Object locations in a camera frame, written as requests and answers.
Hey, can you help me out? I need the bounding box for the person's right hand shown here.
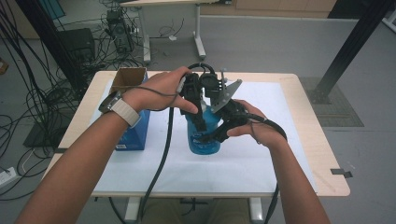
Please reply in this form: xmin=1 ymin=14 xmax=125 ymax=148
xmin=226 ymin=99 xmax=288 ymax=149

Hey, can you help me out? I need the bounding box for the white standing desk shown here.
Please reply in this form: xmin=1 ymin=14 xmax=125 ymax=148
xmin=120 ymin=0 xmax=233 ymax=63

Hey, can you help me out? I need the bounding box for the white table leg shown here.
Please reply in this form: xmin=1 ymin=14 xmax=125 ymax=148
xmin=124 ymin=197 xmax=142 ymax=223
xmin=248 ymin=197 xmax=264 ymax=223

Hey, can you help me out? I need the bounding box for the person's left hand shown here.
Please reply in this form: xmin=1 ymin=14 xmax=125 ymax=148
xmin=122 ymin=65 xmax=200 ymax=115

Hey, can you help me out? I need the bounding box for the wristwatch with white band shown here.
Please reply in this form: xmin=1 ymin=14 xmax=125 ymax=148
xmin=98 ymin=90 xmax=142 ymax=129

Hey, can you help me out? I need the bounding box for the white power strip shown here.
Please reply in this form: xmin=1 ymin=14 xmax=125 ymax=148
xmin=0 ymin=166 xmax=18 ymax=189

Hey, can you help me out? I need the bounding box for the white paper sheet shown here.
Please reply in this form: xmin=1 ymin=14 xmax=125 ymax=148
xmin=90 ymin=78 xmax=318 ymax=194

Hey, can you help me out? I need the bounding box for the tangle of black floor cables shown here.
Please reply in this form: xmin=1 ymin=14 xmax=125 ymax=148
xmin=0 ymin=0 xmax=148 ymax=202

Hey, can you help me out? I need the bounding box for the black equipment box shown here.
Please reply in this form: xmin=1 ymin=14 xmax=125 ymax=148
xmin=59 ymin=27 xmax=96 ymax=63

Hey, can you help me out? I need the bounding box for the thin grey cable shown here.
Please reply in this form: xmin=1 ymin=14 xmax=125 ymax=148
xmin=247 ymin=120 xmax=263 ymax=145
xmin=134 ymin=86 xmax=180 ymax=112

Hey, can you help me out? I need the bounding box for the thick black gripper cable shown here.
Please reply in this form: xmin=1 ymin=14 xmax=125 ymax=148
xmin=138 ymin=106 xmax=175 ymax=222
xmin=248 ymin=113 xmax=288 ymax=224

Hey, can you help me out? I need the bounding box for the teal panel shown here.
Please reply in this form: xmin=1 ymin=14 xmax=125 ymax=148
xmin=38 ymin=0 xmax=66 ymax=21

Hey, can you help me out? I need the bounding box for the black metal post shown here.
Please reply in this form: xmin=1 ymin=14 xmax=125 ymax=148
xmin=311 ymin=0 xmax=396 ymax=105

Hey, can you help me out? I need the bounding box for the short black looped cable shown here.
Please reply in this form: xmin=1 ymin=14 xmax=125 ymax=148
xmin=186 ymin=63 xmax=217 ymax=77

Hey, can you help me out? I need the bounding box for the blue bottle with white cap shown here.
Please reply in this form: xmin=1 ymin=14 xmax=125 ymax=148
xmin=185 ymin=102 xmax=223 ymax=156

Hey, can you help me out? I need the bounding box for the black metal stand with base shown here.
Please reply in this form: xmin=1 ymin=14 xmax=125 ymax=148
xmin=15 ymin=0 xmax=87 ymax=148

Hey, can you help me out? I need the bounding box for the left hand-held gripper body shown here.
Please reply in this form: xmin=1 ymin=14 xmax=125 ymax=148
xmin=177 ymin=68 xmax=230 ymax=125

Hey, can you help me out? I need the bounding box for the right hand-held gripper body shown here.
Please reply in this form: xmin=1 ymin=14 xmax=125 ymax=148
xmin=211 ymin=78 xmax=254 ymax=133

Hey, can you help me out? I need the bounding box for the black computer tower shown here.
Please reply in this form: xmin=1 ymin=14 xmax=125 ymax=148
xmin=106 ymin=8 xmax=134 ymax=54

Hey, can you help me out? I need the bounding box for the grey floor mat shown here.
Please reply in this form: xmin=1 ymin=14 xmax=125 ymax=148
xmin=298 ymin=77 xmax=364 ymax=128

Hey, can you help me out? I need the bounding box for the blue cardboard box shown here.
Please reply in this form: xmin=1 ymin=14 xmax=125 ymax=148
xmin=110 ymin=66 xmax=151 ymax=151

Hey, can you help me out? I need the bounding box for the thick black left gripper cable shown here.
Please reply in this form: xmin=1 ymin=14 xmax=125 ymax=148
xmin=138 ymin=106 xmax=175 ymax=222

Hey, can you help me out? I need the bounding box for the thick black right gripper cable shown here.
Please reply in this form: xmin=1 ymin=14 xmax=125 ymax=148
xmin=248 ymin=113 xmax=288 ymax=224

